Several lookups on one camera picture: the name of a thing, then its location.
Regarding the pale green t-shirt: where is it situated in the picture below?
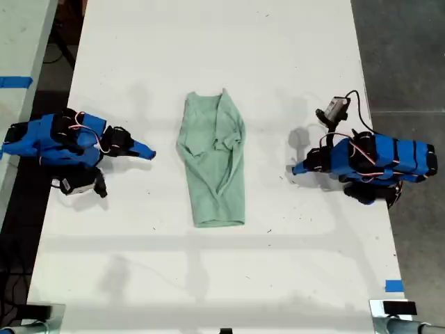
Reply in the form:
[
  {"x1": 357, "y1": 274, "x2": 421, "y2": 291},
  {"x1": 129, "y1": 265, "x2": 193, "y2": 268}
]
[{"x1": 175, "y1": 87, "x2": 248, "y2": 229}]

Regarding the short blue tape strip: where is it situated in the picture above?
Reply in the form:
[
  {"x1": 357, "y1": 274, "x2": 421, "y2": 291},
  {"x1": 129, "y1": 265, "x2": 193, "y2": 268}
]
[{"x1": 385, "y1": 278, "x2": 405, "y2": 294}]

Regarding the black clamp block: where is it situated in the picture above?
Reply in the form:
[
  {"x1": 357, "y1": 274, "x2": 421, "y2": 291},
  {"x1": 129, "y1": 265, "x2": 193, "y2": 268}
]
[
  {"x1": 23, "y1": 303, "x2": 65, "y2": 323},
  {"x1": 382, "y1": 301, "x2": 418, "y2": 316}
]

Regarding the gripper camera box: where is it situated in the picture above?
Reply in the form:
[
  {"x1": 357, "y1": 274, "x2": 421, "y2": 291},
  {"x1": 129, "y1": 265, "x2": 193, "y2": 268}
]
[
  {"x1": 324, "y1": 96, "x2": 352, "y2": 121},
  {"x1": 58, "y1": 173, "x2": 97, "y2": 198}
]

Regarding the long blue tape strip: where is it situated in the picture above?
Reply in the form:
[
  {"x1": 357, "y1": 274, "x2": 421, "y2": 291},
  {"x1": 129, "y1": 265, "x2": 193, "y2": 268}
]
[{"x1": 0, "y1": 75, "x2": 34, "y2": 89}]

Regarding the silver mounting plate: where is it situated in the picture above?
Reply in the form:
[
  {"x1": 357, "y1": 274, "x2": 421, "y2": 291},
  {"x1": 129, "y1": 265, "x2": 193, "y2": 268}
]
[{"x1": 369, "y1": 299, "x2": 419, "y2": 334}]

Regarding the thin black floor cable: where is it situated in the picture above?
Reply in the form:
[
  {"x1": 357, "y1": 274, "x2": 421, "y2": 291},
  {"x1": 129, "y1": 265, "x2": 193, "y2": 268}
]
[{"x1": 44, "y1": 30, "x2": 76, "y2": 69}]

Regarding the black camera stalk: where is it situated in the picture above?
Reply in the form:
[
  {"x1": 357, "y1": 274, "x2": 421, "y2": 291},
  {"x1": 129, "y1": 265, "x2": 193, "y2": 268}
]
[
  {"x1": 315, "y1": 108, "x2": 349, "y2": 136},
  {"x1": 91, "y1": 168, "x2": 108, "y2": 199}
]

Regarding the grey metal pipe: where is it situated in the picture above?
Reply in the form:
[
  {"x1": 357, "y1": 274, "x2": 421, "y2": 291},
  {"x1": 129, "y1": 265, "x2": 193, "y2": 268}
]
[
  {"x1": 385, "y1": 315, "x2": 445, "y2": 334},
  {"x1": 0, "y1": 321, "x2": 50, "y2": 334}
]

